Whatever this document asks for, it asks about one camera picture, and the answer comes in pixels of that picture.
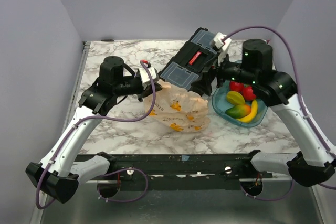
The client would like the yellow green fake starfruit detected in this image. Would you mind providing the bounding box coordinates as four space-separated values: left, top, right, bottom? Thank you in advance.
226 91 245 105

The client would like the blue transparent fruit tray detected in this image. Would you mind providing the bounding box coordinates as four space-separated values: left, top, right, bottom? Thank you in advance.
212 81 268 128

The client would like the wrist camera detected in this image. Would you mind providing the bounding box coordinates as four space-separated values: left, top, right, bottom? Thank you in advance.
211 32 232 65
138 60 159 87

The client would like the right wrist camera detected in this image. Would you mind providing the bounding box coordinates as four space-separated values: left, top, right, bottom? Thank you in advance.
211 32 232 65

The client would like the green red fake mango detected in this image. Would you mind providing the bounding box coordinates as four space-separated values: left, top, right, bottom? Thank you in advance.
225 104 251 119

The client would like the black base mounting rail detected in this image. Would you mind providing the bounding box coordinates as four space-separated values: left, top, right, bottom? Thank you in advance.
86 150 274 192

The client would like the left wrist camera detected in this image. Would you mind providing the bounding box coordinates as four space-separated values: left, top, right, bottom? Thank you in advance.
138 60 159 87

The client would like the yellow fake banana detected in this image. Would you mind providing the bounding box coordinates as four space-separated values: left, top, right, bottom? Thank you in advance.
238 100 258 123

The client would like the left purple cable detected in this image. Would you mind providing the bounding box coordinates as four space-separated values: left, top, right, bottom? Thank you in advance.
35 61 158 209

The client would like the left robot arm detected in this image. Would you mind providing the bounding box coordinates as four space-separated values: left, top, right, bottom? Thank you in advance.
26 56 160 209

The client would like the black plastic toolbox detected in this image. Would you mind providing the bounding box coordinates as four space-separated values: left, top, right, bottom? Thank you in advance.
159 27 219 91

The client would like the purple cable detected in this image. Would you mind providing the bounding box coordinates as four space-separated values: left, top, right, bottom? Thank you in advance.
223 26 336 190
35 61 158 209

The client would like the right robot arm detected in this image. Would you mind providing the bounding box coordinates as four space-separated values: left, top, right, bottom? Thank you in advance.
209 34 335 187

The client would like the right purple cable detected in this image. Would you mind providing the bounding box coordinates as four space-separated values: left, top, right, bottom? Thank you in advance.
223 26 336 190

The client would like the peach plastic bag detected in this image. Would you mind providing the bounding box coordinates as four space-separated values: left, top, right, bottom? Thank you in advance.
149 80 210 132

